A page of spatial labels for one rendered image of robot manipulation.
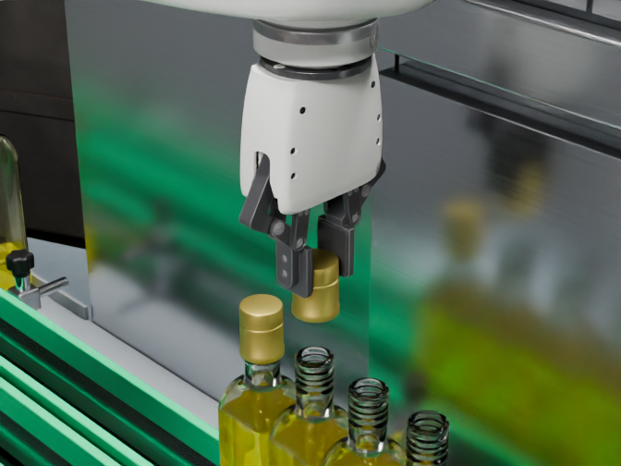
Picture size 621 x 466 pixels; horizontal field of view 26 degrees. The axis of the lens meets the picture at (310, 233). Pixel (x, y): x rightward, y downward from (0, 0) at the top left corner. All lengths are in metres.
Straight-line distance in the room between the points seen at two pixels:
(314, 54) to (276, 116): 0.05
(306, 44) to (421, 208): 0.24
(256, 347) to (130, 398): 0.31
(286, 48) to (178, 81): 0.44
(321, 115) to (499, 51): 0.15
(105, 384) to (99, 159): 0.25
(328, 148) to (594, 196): 0.19
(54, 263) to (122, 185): 0.93
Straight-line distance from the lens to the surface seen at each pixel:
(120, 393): 1.34
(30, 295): 1.48
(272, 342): 1.04
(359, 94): 0.92
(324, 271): 0.96
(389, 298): 1.12
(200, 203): 1.33
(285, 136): 0.88
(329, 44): 0.86
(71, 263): 2.34
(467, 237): 1.03
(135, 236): 1.44
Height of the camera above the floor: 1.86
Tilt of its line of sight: 27 degrees down
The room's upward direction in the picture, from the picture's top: straight up
